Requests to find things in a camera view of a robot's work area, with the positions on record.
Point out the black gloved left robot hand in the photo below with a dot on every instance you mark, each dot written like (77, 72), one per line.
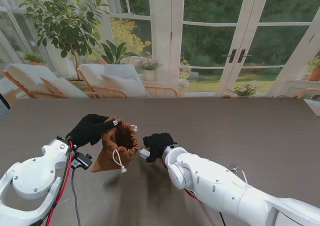
(87, 131)

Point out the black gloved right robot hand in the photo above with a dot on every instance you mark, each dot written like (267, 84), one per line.
(160, 143)

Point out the white charger head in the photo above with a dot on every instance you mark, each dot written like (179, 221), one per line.
(143, 154)

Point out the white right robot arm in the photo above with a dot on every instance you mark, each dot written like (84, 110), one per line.
(225, 186)

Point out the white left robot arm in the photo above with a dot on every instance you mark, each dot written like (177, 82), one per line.
(32, 176)

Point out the white zip tie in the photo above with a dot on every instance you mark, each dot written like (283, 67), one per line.
(244, 177)

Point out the printed garden window backdrop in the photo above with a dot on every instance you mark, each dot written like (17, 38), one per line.
(212, 36)

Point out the white sheet corner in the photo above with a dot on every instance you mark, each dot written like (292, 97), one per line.
(313, 107)

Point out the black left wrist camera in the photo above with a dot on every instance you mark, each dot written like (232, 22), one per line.
(82, 161)

